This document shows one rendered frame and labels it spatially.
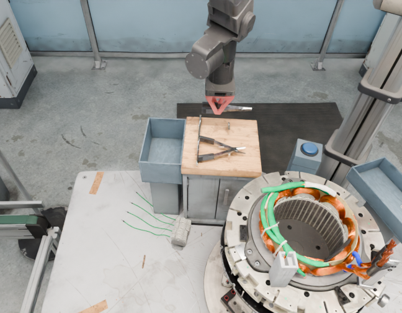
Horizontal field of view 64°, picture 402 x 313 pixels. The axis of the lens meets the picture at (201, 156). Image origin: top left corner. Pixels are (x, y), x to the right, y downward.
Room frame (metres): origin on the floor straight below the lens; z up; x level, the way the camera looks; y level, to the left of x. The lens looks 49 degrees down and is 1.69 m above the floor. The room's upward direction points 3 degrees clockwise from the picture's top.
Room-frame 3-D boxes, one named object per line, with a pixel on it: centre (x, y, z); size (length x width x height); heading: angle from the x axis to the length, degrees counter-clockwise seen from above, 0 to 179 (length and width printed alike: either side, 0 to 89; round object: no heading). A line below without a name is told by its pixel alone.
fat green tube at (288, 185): (0.39, -0.20, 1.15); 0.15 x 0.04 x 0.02; 89
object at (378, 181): (0.44, -0.48, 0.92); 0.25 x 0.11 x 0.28; 24
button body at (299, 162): (0.61, -0.30, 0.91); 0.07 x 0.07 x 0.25; 74
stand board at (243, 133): (0.60, -0.05, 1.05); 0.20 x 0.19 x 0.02; 90
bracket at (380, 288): (0.22, -0.33, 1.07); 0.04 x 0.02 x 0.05; 137
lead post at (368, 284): (0.23, -0.31, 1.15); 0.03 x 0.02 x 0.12; 81
